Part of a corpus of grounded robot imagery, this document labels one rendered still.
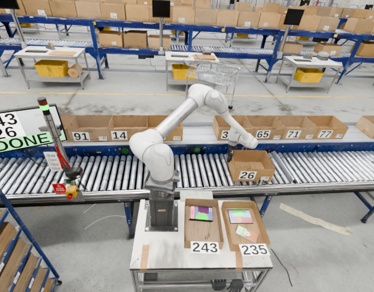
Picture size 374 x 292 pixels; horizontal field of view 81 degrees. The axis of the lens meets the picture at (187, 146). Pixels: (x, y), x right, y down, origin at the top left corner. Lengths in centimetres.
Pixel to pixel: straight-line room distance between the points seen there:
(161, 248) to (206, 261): 34
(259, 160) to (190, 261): 134
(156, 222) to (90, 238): 115
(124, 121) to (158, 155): 138
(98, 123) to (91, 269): 152
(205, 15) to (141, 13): 163
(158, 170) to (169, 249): 65
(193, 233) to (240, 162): 102
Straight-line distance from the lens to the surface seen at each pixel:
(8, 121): 192
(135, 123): 265
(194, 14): 657
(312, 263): 296
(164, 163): 135
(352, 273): 315
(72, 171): 191
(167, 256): 174
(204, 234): 183
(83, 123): 277
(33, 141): 198
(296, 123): 315
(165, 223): 181
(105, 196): 215
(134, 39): 639
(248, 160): 250
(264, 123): 294
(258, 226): 198
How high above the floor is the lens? 232
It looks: 37 degrees down
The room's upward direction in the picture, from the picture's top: 5 degrees clockwise
